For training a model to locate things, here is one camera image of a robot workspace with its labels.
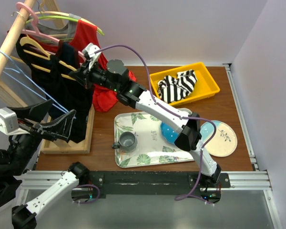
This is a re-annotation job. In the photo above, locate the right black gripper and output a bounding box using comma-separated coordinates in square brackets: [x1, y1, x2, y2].
[68, 59, 119, 93]

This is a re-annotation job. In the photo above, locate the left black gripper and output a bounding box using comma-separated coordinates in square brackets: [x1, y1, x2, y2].
[6, 97, 77, 174]

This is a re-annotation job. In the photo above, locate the yellow plastic hanger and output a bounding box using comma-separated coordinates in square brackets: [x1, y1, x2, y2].
[19, 35, 76, 81]

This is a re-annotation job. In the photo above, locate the black white striped tank top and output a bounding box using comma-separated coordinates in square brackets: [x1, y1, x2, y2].
[157, 69, 197, 104]

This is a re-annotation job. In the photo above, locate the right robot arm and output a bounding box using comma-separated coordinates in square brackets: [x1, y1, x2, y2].
[69, 60, 221, 187]

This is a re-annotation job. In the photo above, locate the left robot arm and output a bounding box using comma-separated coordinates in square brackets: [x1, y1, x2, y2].
[0, 99, 89, 229]

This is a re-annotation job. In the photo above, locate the red tank top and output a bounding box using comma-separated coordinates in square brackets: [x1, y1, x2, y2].
[26, 19, 137, 113]

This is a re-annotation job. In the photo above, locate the grey tank top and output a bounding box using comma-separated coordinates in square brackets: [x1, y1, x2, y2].
[25, 21, 77, 44]

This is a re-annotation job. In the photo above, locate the beige wooden hanger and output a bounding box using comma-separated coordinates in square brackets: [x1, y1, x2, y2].
[35, 11, 105, 36]

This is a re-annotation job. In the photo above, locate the pink plastic hanger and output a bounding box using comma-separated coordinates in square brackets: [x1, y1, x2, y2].
[22, 12, 80, 54]

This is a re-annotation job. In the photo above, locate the dark navy maroon garment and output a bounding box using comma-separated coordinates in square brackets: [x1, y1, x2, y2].
[55, 40, 80, 69]

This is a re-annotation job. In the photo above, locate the wooden clothes rack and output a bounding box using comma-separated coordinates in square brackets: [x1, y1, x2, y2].
[0, 0, 94, 154]

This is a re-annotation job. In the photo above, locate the grey mug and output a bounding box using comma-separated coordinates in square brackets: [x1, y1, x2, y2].
[112, 132, 138, 153]

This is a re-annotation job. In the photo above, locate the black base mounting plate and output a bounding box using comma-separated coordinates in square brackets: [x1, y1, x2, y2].
[72, 171, 232, 203]

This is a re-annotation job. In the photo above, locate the leaf pattern serving tray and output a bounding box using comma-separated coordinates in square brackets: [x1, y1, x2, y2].
[113, 112, 193, 168]

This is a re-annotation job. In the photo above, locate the blue dotted plate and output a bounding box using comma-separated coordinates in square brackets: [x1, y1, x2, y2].
[160, 122, 178, 145]

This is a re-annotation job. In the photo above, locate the cream and blue plate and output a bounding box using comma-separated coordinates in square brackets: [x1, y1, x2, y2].
[204, 120, 238, 157]

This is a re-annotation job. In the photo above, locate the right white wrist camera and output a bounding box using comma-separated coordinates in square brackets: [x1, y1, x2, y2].
[82, 43, 102, 71]

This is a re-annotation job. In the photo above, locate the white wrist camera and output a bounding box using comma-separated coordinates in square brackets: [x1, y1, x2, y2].
[0, 107, 21, 135]
[82, 43, 102, 71]

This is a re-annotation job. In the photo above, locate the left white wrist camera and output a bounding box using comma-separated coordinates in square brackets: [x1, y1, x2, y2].
[0, 107, 21, 135]

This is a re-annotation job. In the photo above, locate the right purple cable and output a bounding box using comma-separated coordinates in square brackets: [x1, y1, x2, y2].
[95, 44, 217, 203]

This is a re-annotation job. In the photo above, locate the aluminium frame rail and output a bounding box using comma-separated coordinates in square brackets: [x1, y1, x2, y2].
[14, 63, 284, 229]

